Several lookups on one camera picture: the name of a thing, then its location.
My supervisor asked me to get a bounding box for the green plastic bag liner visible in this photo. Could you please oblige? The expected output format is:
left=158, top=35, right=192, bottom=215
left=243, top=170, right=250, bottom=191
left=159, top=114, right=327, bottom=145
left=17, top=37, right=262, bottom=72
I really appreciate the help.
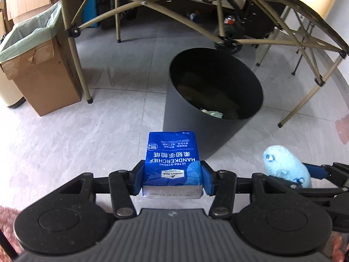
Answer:
left=0, top=1, right=64, bottom=64

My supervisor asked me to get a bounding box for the blue box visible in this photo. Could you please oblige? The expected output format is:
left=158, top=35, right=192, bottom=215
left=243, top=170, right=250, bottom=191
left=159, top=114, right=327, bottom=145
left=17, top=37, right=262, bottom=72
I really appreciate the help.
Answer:
left=82, top=0, right=101, bottom=29

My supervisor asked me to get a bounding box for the crumpled green white packet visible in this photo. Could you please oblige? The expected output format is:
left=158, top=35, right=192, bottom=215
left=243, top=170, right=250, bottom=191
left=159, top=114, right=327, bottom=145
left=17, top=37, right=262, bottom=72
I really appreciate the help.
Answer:
left=200, top=109, right=224, bottom=119

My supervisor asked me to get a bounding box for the light blue plush toy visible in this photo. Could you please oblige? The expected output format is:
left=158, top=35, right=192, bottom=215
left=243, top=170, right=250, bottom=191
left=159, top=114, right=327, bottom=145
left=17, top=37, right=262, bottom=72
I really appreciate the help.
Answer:
left=262, top=145, right=312, bottom=188

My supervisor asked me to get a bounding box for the white round bin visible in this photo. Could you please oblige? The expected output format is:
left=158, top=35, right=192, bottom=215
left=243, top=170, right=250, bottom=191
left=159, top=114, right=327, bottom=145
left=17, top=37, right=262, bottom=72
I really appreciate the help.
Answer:
left=0, top=65, right=26, bottom=109

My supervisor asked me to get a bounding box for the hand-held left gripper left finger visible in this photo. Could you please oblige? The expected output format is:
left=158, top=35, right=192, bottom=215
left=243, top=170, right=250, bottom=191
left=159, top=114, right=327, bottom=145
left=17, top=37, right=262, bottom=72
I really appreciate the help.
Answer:
left=58, top=160, right=147, bottom=219

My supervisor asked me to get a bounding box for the black round bin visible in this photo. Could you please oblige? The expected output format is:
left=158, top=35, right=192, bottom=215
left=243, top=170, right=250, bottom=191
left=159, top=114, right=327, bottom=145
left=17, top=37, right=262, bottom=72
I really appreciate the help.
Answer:
left=163, top=48, right=264, bottom=161

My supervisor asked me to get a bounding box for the folding table olive frame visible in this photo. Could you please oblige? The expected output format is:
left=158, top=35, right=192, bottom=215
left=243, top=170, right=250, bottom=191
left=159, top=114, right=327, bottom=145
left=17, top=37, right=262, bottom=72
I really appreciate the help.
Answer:
left=0, top=0, right=349, bottom=127

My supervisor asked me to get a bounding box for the cardboard box with liner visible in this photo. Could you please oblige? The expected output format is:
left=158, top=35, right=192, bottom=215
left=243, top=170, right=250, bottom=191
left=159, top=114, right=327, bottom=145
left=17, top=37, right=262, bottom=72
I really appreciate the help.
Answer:
left=0, top=1, right=84, bottom=117

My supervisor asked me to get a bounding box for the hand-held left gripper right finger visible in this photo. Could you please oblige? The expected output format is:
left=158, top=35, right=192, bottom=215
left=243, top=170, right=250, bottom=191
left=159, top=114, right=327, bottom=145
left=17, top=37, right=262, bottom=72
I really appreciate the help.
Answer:
left=201, top=160, right=289, bottom=219

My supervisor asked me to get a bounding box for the person's right hand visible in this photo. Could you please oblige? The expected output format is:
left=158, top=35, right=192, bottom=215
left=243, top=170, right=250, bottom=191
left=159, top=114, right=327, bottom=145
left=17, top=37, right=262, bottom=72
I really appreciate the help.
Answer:
left=331, top=235, right=349, bottom=262

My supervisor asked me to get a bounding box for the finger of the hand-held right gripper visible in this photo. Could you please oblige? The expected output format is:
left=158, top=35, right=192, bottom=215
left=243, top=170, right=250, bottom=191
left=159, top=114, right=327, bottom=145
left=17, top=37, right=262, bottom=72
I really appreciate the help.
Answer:
left=302, top=162, right=349, bottom=188
left=284, top=181, right=349, bottom=205

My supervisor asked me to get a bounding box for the blue tissue pack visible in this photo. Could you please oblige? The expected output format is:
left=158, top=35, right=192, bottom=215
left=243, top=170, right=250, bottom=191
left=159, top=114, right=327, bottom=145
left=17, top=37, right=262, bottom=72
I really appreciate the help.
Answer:
left=142, top=131, right=204, bottom=199

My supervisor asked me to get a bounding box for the open cardboard box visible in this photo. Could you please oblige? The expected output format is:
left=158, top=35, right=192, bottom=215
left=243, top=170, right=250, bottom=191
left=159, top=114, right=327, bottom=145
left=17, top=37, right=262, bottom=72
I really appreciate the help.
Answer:
left=0, top=0, right=62, bottom=34

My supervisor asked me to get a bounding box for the pink fluffy rug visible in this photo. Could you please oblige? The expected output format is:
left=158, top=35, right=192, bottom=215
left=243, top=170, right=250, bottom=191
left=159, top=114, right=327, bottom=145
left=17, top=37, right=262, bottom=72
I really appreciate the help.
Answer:
left=0, top=206, right=21, bottom=262

